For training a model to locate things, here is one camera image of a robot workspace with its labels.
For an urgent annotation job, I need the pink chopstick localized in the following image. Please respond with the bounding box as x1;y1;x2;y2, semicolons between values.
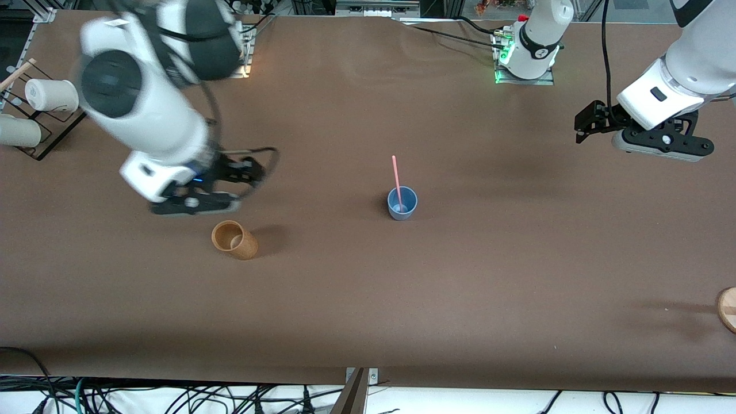
392;155;404;211

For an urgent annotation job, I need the blue plastic cup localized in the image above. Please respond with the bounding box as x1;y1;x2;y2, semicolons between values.
386;185;419;221

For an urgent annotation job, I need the brown wooden cup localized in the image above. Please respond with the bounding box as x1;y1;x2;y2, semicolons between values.
211;220;259;261

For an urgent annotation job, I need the white cup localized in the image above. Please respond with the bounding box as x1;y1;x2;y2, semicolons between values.
0;114;43;148
25;78;79;113

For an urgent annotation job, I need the silver metal box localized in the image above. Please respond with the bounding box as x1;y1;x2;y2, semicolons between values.
335;0;422;18

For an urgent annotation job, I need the round wooden disc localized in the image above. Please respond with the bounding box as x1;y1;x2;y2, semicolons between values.
715;286;736;335

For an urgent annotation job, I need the wooden stick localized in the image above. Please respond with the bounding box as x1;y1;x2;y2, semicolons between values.
0;58;37;93

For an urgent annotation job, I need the dark table support beam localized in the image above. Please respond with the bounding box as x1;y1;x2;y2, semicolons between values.
330;368;369;414

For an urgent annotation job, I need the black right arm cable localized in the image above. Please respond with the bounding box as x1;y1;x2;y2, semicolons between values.
194;80;281;191

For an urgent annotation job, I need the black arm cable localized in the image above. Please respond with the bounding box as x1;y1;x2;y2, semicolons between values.
600;0;622;126
194;80;281;191

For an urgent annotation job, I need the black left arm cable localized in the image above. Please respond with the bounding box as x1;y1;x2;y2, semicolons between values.
600;0;622;126

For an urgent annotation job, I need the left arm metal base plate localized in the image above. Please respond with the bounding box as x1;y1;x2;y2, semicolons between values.
492;28;557;86

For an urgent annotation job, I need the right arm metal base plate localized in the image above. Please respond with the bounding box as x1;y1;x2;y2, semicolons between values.
230;22;257;79

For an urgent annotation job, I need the black cable on table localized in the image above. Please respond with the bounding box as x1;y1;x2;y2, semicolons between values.
396;16;508;49

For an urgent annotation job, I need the black wire cup rack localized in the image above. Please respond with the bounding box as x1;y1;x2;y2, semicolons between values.
0;86;88;162

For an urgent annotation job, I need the silver metal bracket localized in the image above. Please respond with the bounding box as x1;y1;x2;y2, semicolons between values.
344;367;380;385

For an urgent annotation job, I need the aluminium frame profile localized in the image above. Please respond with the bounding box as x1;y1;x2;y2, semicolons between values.
31;3;59;25

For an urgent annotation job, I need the black arched floor cable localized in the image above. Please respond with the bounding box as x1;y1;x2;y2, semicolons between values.
0;346;60;414

